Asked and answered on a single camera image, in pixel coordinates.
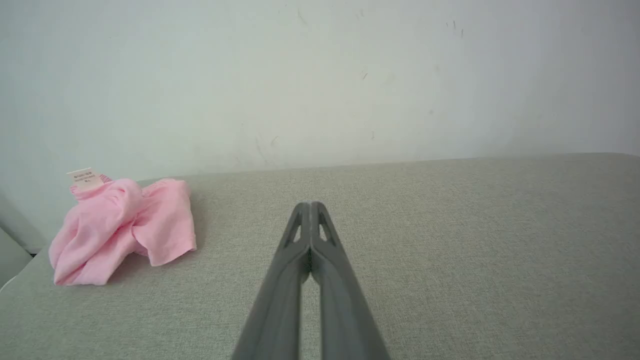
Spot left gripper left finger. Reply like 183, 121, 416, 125
231, 202, 312, 360

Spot pink cloth garment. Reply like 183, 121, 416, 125
48, 167, 198, 287

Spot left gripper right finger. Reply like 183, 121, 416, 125
310, 202, 392, 360

